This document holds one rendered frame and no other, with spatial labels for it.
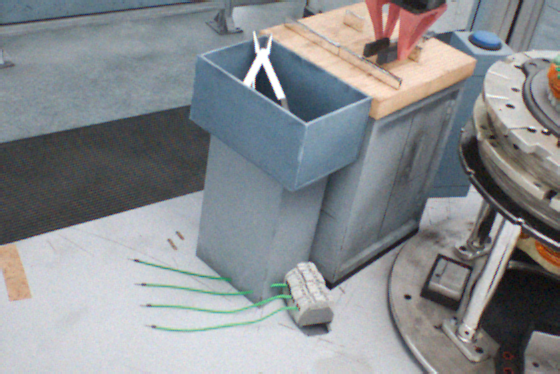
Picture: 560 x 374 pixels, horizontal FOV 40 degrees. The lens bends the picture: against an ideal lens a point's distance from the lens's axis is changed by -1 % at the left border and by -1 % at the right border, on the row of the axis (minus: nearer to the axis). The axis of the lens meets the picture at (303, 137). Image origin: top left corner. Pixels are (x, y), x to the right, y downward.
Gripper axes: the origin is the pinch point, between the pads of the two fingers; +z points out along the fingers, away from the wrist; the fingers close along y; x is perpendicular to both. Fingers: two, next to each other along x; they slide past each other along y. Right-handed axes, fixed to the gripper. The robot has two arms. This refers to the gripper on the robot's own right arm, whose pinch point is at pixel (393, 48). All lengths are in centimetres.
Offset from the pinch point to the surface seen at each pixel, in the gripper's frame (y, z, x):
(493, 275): 22.4, 16.5, -4.2
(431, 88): 5.2, 3.4, 2.2
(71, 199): -108, 109, 29
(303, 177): 4.0, 8.9, -17.6
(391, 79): 3.5, 1.2, -4.4
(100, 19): -185, 99, 92
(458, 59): 3.9, 2.2, 9.6
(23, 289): -18, 31, -38
